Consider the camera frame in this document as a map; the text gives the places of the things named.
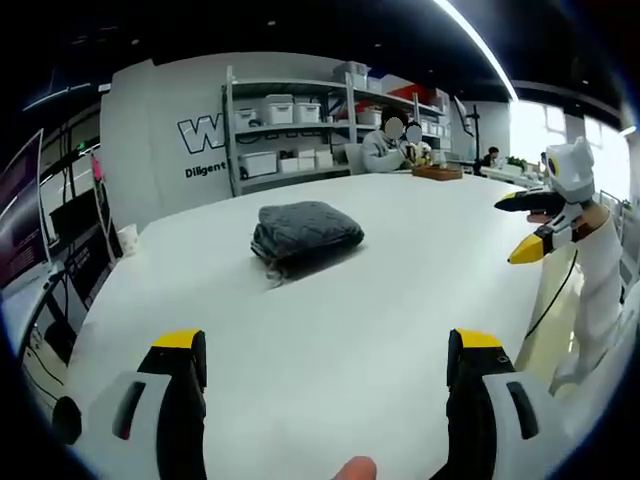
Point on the dark grey towel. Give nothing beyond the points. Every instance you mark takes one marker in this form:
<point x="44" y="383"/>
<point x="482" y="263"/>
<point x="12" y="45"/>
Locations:
<point x="305" y="227"/>

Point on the person's right hand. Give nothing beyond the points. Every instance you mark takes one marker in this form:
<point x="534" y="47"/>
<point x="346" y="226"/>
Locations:
<point x="595" y="220"/>

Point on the person's left hand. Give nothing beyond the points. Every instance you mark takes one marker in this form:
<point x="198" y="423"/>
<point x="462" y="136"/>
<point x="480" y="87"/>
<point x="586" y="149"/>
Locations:
<point x="356" y="470"/>

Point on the green plant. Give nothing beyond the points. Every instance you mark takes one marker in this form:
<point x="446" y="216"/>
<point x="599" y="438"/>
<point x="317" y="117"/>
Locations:
<point x="516" y="162"/>

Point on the black round object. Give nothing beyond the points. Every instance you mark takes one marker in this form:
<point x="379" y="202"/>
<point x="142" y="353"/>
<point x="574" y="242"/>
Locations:
<point x="67" y="421"/>

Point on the black stand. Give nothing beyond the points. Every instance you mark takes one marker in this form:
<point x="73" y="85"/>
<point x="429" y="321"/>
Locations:
<point x="474" y="130"/>

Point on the wooden tray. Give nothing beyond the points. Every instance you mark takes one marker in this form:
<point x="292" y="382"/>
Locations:
<point x="437" y="172"/>

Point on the ceiling light strip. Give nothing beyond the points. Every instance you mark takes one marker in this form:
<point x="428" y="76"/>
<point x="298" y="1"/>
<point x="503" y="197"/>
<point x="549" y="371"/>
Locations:
<point x="480" y="45"/>

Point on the white paper cup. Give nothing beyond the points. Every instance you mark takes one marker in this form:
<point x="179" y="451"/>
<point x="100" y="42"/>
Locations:
<point x="128" y="241"/>

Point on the black desk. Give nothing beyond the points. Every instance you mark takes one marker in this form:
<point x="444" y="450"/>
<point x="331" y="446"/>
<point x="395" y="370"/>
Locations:
<point x="82" y="250"/>

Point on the grey metal shelving unit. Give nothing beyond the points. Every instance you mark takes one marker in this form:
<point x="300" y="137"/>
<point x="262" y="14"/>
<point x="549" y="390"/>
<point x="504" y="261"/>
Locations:
<point x="350" y="127"/>

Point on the pink object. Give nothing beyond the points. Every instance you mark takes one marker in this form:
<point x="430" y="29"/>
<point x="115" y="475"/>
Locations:
<point x="97" y="169"/>

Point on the group of white storage boxes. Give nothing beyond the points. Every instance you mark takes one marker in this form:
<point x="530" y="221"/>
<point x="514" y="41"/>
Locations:
<point x="277" y="109"/>

